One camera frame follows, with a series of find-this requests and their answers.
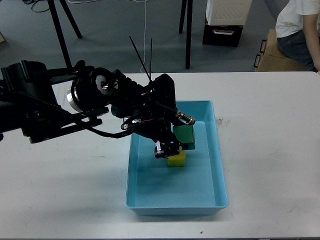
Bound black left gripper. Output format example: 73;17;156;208
111;73;196;159

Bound yellow block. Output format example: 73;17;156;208
167;150;186;167

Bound green block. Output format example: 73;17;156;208
173;124;196;150

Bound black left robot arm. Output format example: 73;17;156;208
0;60;195;159

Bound black storage box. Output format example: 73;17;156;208
202;20;244;48

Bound white appliance box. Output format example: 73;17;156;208
206;0;253;26

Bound blue plastic bin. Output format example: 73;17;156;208
125;100;229;215

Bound black zip tie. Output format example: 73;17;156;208
129;36;152;83

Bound black tripod legs left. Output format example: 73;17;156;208
46;0;83;70

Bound black tripod legs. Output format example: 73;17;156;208
46;0;83;70
178;0;193;70

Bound black tripod legs right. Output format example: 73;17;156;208
178;0;193;70

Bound seated person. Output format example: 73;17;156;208
275;0;320;73

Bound cardboard box with handles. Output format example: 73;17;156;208
253;29;307;72

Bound white cable on floor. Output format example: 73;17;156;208
67;0;155;75

